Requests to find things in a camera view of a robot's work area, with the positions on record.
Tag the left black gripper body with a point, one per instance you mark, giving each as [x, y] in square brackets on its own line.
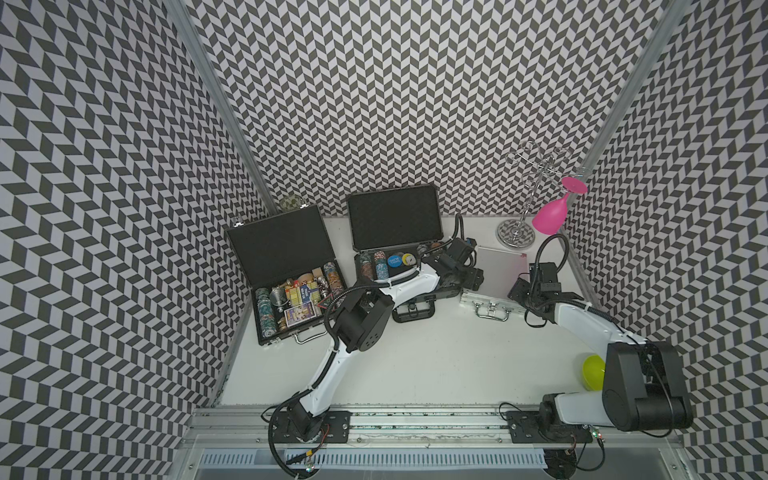
[468, 278]

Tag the silver aluminium poker case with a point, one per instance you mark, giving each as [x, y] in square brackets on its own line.
[500, 270]

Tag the middle black poker case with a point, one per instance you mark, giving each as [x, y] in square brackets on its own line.
[397, 221]

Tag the pink plastic wine glass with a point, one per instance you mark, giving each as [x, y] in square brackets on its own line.
[552, 216]

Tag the yellow white dealer chip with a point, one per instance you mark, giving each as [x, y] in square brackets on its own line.
[408, 259]

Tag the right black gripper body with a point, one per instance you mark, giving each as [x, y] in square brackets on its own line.
[523, 293]

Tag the black poker case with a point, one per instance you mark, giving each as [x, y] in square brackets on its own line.
[275, 249]
[397, 221]

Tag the blue small blind button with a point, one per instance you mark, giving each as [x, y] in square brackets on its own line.
[395, 261]

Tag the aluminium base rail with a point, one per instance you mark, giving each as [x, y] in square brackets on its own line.
[370, 426]

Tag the left black poker case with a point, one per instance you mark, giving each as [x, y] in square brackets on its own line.
[275, 249]

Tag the yellow-green plastic ball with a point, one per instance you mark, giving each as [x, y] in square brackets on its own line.
[593, 372]

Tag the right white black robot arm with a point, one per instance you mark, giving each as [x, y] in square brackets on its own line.
[644, 388]

